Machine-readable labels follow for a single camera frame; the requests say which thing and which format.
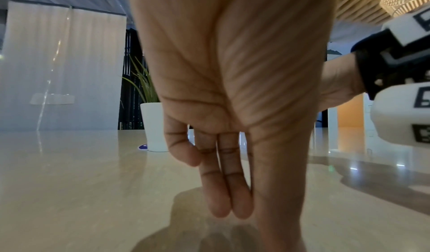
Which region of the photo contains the person's left hand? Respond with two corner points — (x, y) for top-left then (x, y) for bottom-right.
(128, 0), (336, 252)

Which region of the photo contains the person's right hand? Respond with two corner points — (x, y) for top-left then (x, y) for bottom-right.
(317, 51), (367, 112)

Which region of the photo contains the white wrist tracker with markers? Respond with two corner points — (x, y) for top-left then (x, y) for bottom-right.
(370, 6), (430, 148)

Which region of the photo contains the green leafy plant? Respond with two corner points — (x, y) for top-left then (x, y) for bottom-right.
(121, 56), (161, 105)

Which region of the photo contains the white plant pot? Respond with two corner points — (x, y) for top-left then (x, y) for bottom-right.
(139, 102), (171, 153)

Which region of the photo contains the black slatted partition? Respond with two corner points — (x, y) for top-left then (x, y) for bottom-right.
(118, 28), (150, 131)

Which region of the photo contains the white curtain panel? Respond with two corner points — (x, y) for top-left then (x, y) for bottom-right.
(1, 0), (128, 132)

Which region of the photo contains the black wrist strap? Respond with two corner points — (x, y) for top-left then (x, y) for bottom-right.
(351, 29), (430, 101)

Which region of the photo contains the orange wall panel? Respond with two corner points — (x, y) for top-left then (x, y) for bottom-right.
(337, 93), (366, 154)

